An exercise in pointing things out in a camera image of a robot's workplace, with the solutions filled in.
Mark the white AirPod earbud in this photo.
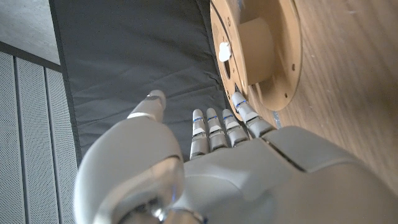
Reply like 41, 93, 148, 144
218, 42, 233, 62

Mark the black fabric curtain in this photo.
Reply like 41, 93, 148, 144
49, 0, 229, 166

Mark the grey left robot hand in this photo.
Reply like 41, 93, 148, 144
73, 89, 398, 224

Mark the cardboard filament reel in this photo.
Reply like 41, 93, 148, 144
210, 0, 303, 122

